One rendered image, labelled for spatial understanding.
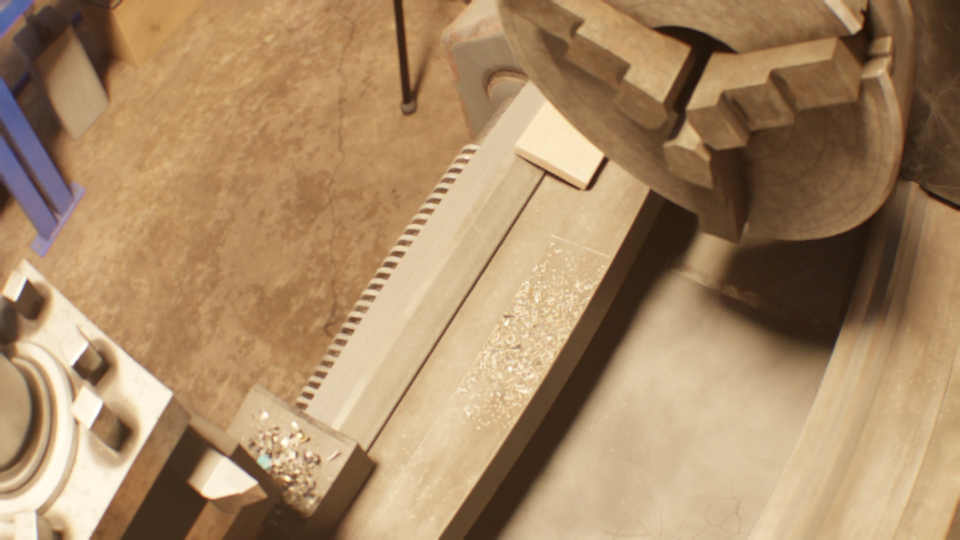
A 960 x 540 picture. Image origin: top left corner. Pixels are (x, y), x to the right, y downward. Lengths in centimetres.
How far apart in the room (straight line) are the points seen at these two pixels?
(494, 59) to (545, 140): 23
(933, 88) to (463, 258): 42
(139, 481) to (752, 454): 53
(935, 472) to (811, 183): 28
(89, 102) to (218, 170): 63
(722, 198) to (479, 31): 50
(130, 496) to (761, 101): 34
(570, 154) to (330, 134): 133
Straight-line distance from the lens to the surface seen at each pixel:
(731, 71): 46
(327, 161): 202
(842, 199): 52
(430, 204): 92
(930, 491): 68
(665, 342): 82
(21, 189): 226
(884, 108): 45
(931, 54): 68
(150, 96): 251
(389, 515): 67
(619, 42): 47
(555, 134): 78
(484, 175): 79
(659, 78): 47
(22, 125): 221
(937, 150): 75
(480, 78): 102
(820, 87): 43
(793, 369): 81
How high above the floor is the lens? 144
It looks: 54 degrees down
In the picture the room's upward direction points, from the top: 17 degrees counter-clockwise
